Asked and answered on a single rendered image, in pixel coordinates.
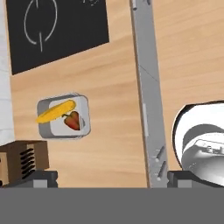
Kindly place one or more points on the white round object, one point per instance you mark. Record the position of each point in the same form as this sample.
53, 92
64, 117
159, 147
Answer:
201, 125

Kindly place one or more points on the black hob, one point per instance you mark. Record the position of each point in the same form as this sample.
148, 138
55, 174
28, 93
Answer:
73, 32

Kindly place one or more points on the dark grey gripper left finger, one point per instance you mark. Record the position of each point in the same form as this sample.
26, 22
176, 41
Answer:
43, 176

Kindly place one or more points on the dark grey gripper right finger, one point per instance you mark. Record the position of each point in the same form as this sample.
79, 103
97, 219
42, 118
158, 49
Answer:
176, 176

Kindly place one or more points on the red bell pepper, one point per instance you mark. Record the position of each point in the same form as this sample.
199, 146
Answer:
73, 121

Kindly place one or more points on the brown wooden knife block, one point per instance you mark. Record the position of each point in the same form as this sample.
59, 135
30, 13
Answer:
14, 159

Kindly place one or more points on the yellow corn cob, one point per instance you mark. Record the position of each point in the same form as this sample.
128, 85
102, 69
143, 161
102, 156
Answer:
55, 111

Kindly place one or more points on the grey vegetable container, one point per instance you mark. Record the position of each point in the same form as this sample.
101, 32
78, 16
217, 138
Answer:
57, 128

